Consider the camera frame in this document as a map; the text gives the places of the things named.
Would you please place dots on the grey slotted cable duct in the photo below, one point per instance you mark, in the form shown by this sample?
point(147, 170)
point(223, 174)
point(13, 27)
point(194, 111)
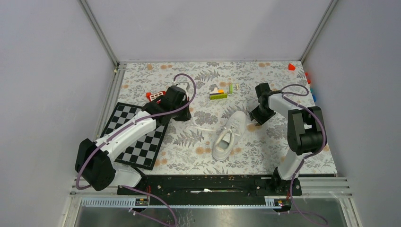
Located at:
point(196, 202)

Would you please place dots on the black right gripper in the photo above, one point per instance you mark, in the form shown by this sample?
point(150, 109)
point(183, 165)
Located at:
point(254, 114)

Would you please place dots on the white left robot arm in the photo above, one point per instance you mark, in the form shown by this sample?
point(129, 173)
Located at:
point(95, 160)

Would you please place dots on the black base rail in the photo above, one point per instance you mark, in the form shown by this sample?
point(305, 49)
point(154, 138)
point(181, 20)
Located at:
point(167, 186)

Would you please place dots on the red white grid toy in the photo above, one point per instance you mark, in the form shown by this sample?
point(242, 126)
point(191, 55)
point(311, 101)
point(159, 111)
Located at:
point(152, 96)

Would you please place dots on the floral patterned table mat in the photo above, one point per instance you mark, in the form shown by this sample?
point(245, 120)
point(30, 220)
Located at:
point(261, 148)

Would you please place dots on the blue toy piece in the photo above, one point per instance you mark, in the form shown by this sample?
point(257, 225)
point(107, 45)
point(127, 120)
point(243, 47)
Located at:
point(313, 94)

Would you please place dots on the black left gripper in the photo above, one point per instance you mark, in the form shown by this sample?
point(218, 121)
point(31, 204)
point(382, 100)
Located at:
point(186, 117)

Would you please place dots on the red triangular block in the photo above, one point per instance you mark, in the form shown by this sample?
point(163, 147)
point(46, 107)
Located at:
point(291, 67)

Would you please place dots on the white sneaker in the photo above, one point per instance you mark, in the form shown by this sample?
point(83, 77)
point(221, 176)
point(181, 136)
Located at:
point(223, 136)

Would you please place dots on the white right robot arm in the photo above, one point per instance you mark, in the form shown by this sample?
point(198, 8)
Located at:
point(306, 133)

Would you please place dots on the green toy brick stack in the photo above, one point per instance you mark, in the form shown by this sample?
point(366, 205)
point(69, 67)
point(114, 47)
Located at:
point(217, 94)

